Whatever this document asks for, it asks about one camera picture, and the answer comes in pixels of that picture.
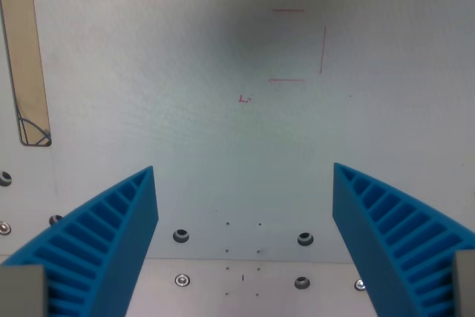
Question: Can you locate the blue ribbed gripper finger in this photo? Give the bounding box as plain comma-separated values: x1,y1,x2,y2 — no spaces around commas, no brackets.
0,166,160,317
332,163,475,317

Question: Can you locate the thin blue cable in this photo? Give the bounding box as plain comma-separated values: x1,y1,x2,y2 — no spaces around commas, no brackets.
15,105,52,146

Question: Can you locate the grey aluminium base plate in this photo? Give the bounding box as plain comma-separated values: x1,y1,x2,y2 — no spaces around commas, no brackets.
128,258,379,317

